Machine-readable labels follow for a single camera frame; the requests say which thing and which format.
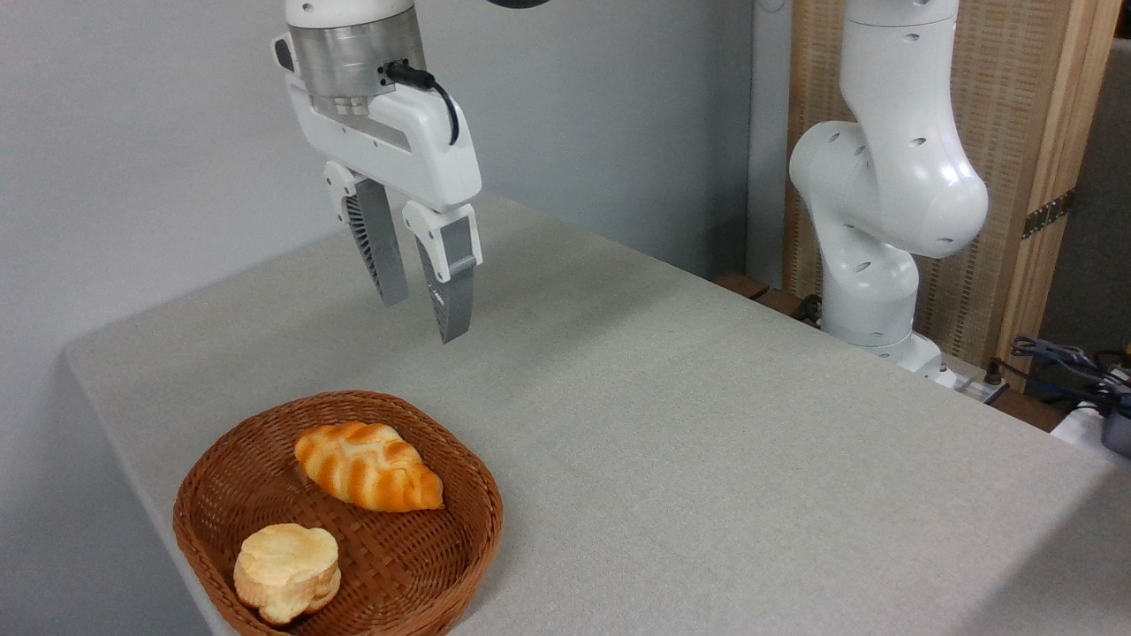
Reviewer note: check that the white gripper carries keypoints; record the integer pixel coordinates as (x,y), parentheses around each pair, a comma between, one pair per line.
(424,155)

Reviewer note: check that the long braided bread loaf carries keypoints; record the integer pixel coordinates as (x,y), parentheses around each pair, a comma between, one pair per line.
(367,466)

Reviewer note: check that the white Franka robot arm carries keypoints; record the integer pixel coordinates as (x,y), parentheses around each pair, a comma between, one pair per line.
(892,185)

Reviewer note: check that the brown wicker basket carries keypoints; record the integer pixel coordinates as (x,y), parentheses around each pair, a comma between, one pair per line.
(442,556)

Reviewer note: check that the small round bread roll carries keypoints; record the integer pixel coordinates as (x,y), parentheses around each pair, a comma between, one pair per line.
(284,570)

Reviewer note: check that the brown wooden board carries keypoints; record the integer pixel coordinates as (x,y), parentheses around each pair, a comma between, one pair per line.
(742,285)

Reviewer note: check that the wooden bamboo folding screen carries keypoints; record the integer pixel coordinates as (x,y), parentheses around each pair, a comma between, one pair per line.
(1016,132)

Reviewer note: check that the brass screen hinge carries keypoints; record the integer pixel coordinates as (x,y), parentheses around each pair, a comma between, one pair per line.
(1048,214)

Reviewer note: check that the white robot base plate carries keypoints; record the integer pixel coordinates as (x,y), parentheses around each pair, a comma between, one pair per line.
(959,378)

